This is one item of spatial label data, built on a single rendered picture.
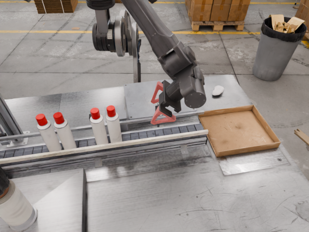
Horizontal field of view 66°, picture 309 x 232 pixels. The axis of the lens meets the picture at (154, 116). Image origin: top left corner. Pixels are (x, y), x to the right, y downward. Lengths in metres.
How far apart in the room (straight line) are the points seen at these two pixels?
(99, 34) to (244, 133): 0.86
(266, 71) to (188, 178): 2.27
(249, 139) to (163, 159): 0.43
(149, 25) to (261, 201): 0.77
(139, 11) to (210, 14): 3.46
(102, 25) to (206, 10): 2.92
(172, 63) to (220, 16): 3.49
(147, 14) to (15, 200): 0.65
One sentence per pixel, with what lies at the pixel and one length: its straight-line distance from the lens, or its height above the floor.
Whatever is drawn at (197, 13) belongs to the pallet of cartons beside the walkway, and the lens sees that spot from 4.02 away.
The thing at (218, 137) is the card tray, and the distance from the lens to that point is 1.19.
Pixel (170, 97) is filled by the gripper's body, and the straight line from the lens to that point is 0.71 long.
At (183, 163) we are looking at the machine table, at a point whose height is 0.83.
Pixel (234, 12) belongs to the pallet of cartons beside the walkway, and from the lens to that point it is 4.15.
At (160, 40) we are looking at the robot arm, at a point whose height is 1.42.
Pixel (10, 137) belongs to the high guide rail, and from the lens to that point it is 1.15.
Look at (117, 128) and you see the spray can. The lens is 0.99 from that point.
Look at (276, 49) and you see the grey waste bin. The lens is 2.97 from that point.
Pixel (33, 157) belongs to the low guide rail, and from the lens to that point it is 1.10.
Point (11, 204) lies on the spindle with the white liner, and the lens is 0.86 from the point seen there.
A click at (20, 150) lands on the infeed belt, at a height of 0.88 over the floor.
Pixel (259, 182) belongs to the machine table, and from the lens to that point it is 1.11.
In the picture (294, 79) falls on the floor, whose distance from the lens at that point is 3.37.
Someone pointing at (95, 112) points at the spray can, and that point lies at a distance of 0.94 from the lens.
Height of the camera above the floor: 1.71
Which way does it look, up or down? 44 degrees down
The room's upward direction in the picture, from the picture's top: straight up
